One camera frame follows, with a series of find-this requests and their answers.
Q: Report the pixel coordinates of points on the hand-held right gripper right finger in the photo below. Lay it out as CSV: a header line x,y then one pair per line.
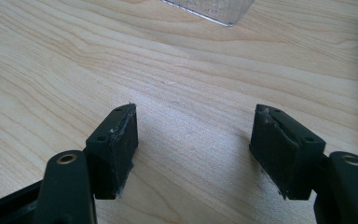
x,y
284,155

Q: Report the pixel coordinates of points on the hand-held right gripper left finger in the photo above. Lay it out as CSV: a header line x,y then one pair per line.
x,y
115,155

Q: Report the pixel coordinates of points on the clear plastic container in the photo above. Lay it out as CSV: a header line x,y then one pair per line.
x,y
217,11

